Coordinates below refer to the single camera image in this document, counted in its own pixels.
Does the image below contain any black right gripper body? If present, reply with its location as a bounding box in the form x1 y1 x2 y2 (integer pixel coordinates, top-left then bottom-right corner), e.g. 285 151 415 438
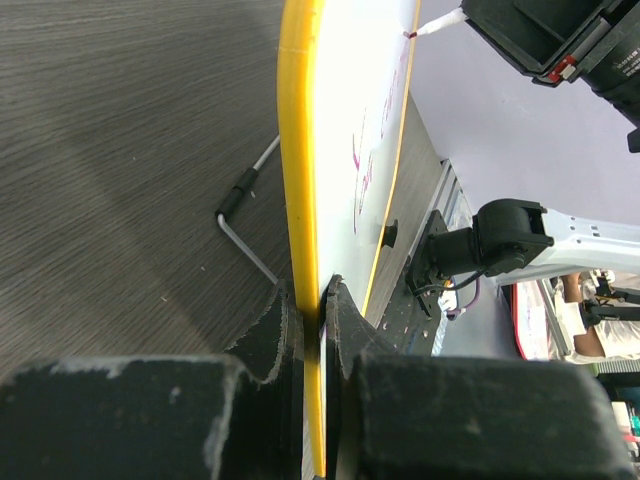
532 1 639 88

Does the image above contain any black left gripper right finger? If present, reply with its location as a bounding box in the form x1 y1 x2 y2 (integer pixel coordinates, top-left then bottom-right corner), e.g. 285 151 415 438
324 276 635 479

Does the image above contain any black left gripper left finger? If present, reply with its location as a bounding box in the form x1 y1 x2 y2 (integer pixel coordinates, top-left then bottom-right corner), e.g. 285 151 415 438
1 283 303 479

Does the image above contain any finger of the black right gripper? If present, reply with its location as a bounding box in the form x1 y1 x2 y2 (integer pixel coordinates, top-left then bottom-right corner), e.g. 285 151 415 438
461 0 620 80

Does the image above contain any pink-capped whiteboard marker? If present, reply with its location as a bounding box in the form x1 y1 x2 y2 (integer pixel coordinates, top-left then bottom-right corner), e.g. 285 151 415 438
407 8 468 39

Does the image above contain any orange-framed whiteboard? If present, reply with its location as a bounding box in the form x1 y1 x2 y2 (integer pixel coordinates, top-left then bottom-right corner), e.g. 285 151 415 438
276 1 420 478

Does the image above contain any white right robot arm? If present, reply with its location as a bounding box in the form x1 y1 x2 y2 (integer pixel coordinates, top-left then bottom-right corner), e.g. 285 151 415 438
406 1 639 293

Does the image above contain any person in background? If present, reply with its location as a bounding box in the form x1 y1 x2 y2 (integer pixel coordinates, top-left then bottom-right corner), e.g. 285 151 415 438
561 272 639 363

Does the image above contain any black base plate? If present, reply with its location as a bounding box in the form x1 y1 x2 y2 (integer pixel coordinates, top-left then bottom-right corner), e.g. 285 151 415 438
377 209 447 356

